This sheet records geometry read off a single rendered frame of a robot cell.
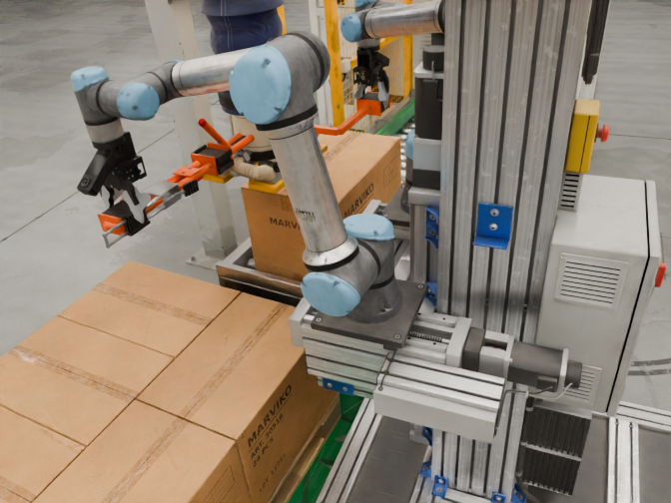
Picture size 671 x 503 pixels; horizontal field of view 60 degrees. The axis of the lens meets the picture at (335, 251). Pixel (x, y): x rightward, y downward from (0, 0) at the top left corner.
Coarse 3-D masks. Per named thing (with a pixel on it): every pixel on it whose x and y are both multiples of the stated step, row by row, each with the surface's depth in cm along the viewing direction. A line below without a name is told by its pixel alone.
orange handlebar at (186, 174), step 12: (348, 120) 182; (324, 132) 179; (336, 132) 177; (240, 144) 174; (180, 168) 161; (192, 168) 160; (204, 168) 161; (168, 180) 156; (180, 180) 159; (192, 180) 157; (156, 204) 147; (108, 228) 138; (120, 228) 138
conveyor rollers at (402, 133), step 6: (408, 120) 366; (402, 126) 360; (408, 126) 358; (396, 132) 354; (402, 132) 352; (408, 132) 350; (402, 138) 344; (402, 144) 336; (402, 150) 328; (402, 156) 321; (402, 162) 321; (402, 168) 312; (402, 174) 304; (402, 180) 297; (252, 258) 247; (252, 264) 245
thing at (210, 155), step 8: (208, 144) 170; (216, 144) 169; (200, 152) 168; (208, 152) 168; (216, 152) 167; (224, 152) 165; (192, 160) 166; (200, 160) 164; (208, 160) 163; (216, 160) 162; (224, 160) 166; (232, 160) 168; (216, 168) 164; (224, 168) 166; (216, 176) 165
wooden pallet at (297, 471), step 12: (336, 396) 234; (336, 408) 236; (324, 420) 227; (336, 420) 239; (324, 432) 229; (312, 444) 230; (300, 456) 213; (312, 456) 225; (300, 468) 221; (288, 480) 217; (300, 480) 217; (276, 492) 201; (288, 492) 213
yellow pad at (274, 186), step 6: (324, 150) 196; (276, 162) 182; (276, 168) 181; (276, 174) 181; (258, 180) 178; (264, 180) 178; (276, 180) 177; (282, 180) 178; (252, 186) 177; (258, 186) 176; (264, 186) 176; (270, 186) 175; (276, 186) 175; (282, 186) 177; (270, 192) 175; (276, 192) 175
